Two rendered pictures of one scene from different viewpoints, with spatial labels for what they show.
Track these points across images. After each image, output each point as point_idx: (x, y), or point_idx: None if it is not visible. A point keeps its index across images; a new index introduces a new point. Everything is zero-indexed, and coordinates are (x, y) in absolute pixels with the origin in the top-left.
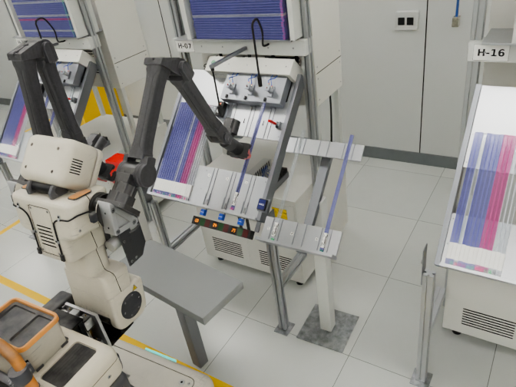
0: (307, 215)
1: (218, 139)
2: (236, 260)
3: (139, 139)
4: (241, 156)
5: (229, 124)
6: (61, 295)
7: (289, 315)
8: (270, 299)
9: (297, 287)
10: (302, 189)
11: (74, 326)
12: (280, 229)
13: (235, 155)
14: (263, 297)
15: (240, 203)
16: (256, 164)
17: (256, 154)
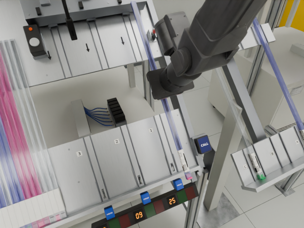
0: (253, 124)
1: (222, 58)
2: (87, 218)
3: None
4: (186, 88)
5: (188, 26)
6: None
7: (177, 221)
8: (148, 223)
9: (154, 195)
10: (148, 110)
11: None
12: (258, 157)
13: (174, 92)
14: (141, 227)
15: (161, 162)
16: (73, 111)
17: (48, 103)
